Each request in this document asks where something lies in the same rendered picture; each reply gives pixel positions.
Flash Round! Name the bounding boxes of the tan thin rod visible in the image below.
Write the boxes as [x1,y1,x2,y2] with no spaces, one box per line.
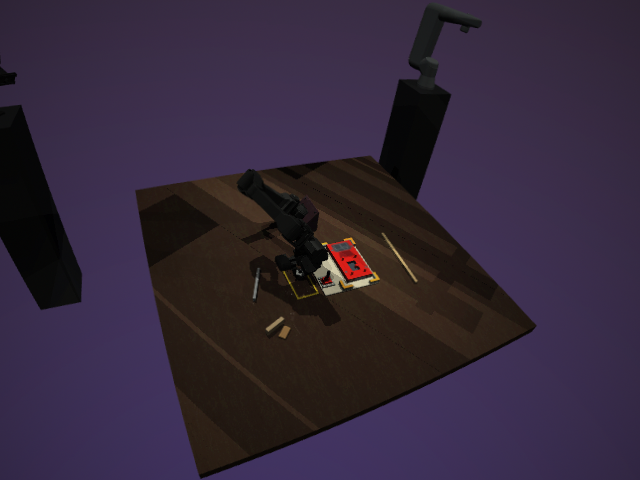
[381,233,417,283]

